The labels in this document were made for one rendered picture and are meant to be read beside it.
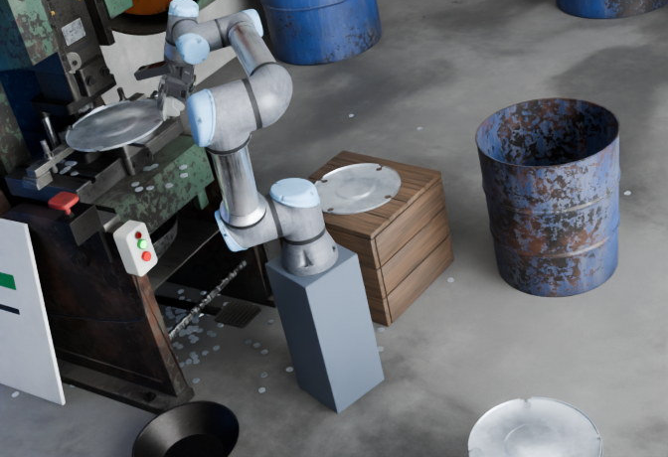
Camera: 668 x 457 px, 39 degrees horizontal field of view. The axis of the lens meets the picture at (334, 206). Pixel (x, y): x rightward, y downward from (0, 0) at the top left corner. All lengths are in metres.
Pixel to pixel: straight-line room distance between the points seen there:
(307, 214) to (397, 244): 0.55
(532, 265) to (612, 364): 0.39
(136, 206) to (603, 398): 1.37
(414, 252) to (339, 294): 0.51
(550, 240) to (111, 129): 1.30
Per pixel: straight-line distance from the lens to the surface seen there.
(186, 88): 2.59
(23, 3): 2.53
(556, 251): 2.89
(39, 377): 3.12
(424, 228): 3.00
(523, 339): 2.86
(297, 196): 2.38
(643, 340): 2.85
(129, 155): 2.74
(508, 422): 2.28
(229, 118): 2.06
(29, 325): 3.03
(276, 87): 2.09
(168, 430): 2.81
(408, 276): 2.98
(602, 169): 2.81
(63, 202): 2.50
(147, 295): 2.70
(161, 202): 2.77
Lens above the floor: 1.87
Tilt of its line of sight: 31 degrees down
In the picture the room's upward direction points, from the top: 13 degrees counter-clockwise
